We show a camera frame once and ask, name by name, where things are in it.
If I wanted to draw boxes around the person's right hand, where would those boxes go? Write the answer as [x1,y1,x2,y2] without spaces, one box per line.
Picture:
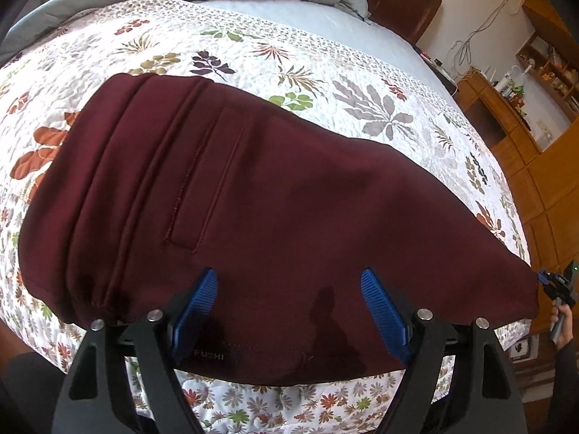
[549,305,572,347]

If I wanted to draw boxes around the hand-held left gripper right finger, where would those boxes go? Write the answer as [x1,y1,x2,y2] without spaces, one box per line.
[360,268,528,434]

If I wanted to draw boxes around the dark wooden headboard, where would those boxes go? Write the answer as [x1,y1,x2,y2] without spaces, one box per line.
[339,0,441,46]

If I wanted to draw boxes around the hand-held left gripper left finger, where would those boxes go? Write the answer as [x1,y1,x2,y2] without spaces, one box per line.
[52,268,220,434]

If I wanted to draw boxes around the person's right forearm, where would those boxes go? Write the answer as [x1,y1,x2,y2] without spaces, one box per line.
[555,338,579,374]

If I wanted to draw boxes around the white wall cable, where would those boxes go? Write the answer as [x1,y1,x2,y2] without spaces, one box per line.
[449,0,522,77]

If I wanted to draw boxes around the light blue bed sheet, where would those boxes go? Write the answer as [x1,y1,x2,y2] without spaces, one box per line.
[199,0,457,95]

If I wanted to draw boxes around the maroon pants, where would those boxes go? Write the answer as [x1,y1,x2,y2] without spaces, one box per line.
[19,72,541,387]

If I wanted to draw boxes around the floral quilted bedspread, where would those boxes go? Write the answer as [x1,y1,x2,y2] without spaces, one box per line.
[0,0,532,434]

